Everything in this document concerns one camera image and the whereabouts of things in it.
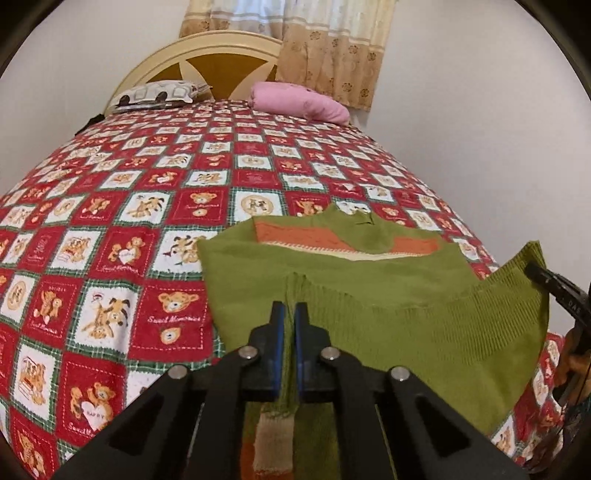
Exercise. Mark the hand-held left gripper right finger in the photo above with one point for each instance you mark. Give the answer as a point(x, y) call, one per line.
point(301, 355)

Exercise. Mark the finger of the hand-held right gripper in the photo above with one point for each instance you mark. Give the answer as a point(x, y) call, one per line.
point(542, 279)

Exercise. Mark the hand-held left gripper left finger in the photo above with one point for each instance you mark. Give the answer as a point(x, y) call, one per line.
point(276, 355)

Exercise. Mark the green orange striped knit sweater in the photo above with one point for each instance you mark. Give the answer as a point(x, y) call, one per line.
point(369, 286)

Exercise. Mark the person's right hand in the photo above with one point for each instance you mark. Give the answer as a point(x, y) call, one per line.
point(575, 364)

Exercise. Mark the red bear print bedspread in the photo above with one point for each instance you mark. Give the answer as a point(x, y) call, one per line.
point(115, 207)

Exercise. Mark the pink pillow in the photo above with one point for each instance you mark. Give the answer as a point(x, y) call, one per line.
point(295, 101)

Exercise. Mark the white car print pillow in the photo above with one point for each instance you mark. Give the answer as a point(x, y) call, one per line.
point(152, 92)

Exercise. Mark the cream wooden headboard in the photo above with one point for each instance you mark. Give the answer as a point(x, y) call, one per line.
point(221, 64)

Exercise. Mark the dark cloth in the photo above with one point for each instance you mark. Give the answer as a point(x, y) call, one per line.
point(90, 124)

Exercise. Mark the beige floral curtain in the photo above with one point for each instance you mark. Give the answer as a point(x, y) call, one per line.
point(198, 23)
point(332, 60)

